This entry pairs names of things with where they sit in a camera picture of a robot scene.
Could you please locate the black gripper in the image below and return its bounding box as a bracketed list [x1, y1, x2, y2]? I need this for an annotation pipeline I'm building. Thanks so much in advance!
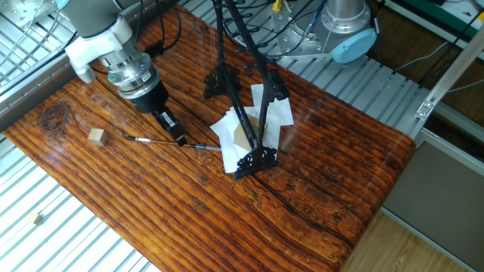
[130, 82, 188, 146]

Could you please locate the thin calligraphy brush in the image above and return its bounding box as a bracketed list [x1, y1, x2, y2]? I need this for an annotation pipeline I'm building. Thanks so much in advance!
[123, 135, 223, 152]

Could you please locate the grey robot base column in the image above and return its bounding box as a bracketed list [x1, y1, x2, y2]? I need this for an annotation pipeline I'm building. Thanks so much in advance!
[324, 0, 374, 32]

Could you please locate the black metal pen rack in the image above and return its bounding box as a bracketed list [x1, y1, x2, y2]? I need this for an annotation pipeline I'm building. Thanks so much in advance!
[203, 0, 293, 181]

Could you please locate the white paper sheet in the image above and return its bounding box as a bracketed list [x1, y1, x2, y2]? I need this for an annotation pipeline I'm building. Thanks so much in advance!
[210, 110, 258, 152]
[251, 82, 296, 128]
[221, 136, 282, 175]

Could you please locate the large wooden block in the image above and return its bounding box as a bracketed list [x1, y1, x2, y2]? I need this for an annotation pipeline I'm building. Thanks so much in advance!
[233, 119, 265, 155]

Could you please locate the small wooden cube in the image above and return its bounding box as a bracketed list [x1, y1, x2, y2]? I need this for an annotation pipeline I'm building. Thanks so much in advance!
[88, 128, 106, 146]

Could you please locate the green board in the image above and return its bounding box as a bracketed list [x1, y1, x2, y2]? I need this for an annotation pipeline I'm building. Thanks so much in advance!
[434, 0, 484, 39]

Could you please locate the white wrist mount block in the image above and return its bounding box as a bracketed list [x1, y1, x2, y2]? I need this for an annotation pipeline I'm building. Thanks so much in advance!
[65, 17, 137, 84]

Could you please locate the white aluminium frame post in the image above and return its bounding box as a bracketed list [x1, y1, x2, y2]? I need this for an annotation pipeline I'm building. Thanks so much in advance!
[414, 26, 484, 122]

